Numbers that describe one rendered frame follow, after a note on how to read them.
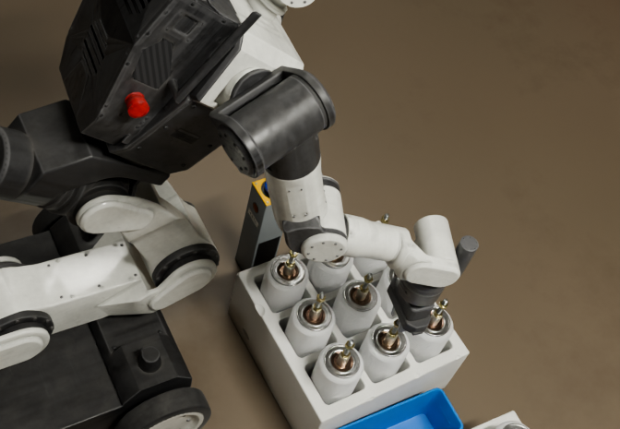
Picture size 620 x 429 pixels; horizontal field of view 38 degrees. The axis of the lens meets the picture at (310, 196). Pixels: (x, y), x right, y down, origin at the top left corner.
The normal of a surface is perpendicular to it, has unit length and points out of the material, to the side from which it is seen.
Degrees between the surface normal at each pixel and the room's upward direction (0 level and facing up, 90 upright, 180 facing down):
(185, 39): 85
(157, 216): 90
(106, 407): 0
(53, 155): 7
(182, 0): 85
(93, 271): 2
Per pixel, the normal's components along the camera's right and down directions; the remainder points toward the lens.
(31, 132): 0.07, -0.55
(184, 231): 0.46, 0.76
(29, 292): 0.43, -0.65
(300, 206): 0.10, 0.82
